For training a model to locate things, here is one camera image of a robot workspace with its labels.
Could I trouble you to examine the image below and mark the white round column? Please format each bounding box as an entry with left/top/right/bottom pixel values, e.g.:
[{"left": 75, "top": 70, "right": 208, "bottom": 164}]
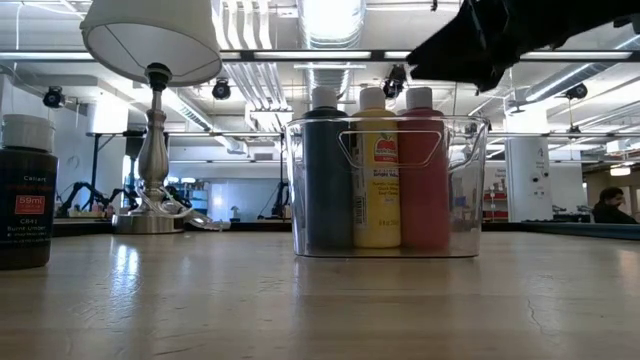
[{"left": 504, "top": 107, "right": 551, "bottom": 223}]

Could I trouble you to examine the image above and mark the yellow large paint bottle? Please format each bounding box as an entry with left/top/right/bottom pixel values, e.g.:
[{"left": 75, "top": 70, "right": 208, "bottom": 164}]
[{"left": 351, "top": 87, "right": 403, "bottom": 250}]

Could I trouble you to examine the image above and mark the pink large paint bottle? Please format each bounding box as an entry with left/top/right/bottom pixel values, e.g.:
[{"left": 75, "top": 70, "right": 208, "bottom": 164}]
[{"left": 398, "top": 86, "right": 451, "bottom": 251}]

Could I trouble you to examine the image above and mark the person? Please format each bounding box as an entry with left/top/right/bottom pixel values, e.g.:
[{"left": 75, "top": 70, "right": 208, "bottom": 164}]
[{"left": 591, "top": 186, "right": 639, "bottom": 225}]

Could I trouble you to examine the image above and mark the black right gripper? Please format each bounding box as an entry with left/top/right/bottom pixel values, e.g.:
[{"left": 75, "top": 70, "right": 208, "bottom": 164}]
[{"left": 405, "top": 0, "right": 640, "bottom": 93}]

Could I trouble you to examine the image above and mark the teal large paint bottle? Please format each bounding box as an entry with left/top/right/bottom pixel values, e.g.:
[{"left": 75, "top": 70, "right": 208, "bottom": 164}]
[{"left": 302, "top": 85, "right": 354, "bottom": 251}]

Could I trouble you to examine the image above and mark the clear plastic bin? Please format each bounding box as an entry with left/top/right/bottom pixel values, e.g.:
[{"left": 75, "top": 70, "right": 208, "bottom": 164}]
[{"left": 284, "top": 115, "right": 491, "bottom": 260}]

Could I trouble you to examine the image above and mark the chrome lamp base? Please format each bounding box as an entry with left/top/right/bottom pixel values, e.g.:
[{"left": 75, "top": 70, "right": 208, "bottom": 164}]
[{"left": 112, "top": 62, "right": 186, "bottom": 235}]

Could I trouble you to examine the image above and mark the black overhead beam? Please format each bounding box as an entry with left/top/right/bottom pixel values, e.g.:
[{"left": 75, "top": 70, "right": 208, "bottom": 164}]
[{"left": 0, "top": 48, "right": 640, "bottom": 63}]

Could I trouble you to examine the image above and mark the silver ceiling duct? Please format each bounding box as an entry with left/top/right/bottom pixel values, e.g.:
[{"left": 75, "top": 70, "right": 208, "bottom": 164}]
[{"left": 297, "top": 0, "right": 369, "bottom": 96}]

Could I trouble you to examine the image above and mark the black tripod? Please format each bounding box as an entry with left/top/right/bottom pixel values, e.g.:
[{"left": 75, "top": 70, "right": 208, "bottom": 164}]
[{"left": 259, "top": 144, "right": 292, "bottom": 221}]

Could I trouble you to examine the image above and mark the black hanging spotlight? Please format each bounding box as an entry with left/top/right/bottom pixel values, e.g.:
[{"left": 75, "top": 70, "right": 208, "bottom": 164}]
[
  {"left": 211, "top": 77, "right": 233, "bottom": 101},
  {"left": 42, "top": 85, "right": 66, "bottom": 109},
  {"left": 382, "top": 63, "right": 408, "bottom": 100},
  {"left": 564, "top": 82, "right": 590, "bottom": 101}
]

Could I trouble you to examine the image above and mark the dark umber small paint bottle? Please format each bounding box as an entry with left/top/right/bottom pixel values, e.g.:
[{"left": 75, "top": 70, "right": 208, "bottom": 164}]
[{"left": 0, "top": 113, "right": 59, "bottom": 271}]

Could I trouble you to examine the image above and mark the clear plastic wrap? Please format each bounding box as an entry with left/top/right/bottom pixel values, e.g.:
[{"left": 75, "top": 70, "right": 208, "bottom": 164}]
[{"left": 184, "top": 208, "right": 232, "bottom": 232}]

